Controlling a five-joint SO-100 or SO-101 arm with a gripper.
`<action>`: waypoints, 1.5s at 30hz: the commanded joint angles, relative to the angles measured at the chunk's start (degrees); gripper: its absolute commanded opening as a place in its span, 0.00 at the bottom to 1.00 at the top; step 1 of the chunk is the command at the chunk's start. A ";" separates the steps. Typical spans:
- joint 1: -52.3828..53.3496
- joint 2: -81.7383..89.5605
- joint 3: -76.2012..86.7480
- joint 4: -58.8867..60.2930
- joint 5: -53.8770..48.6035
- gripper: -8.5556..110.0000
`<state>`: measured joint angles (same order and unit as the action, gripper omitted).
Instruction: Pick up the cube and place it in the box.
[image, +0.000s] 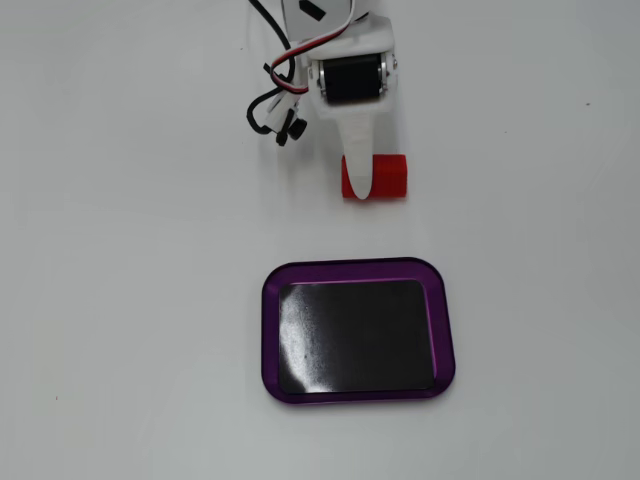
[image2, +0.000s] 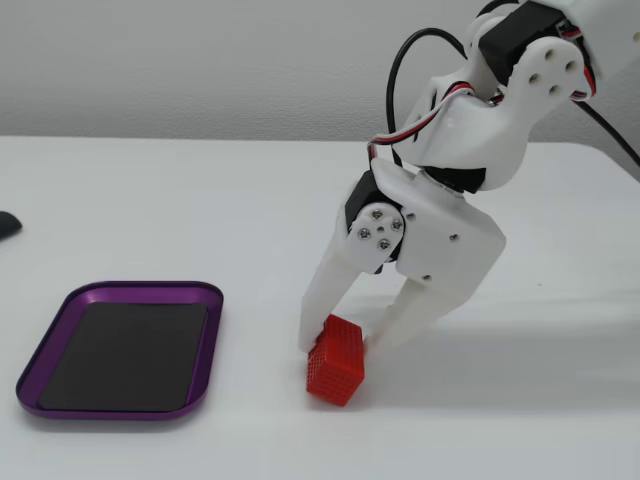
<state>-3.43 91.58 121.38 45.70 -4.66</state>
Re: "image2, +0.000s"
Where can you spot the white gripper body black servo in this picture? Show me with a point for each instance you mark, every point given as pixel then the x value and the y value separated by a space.
pixel 442 240

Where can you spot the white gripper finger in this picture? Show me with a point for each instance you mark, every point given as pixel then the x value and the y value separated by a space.
pixel 332 280
pixel 420 310

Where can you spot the red rectangular cube block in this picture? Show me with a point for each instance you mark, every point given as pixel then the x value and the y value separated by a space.
pixel 337 360

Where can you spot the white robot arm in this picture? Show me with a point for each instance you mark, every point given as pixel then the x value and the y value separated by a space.
pixel 475 130

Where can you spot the purple metal tray black mat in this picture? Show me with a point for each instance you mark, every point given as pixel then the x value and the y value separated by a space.
pixel 125 350

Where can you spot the flat black rounded object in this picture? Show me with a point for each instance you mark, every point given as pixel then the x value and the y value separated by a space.
pixel 7 225

